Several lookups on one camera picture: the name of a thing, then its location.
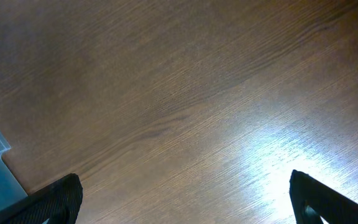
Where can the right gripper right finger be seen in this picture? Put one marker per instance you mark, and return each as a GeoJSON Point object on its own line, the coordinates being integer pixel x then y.
{"type": "Point", "coordinates": [313, 202]}

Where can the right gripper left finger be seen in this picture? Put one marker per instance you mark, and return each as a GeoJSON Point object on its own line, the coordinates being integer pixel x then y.
{"type": "Point", "coordinates": [58, 203]}

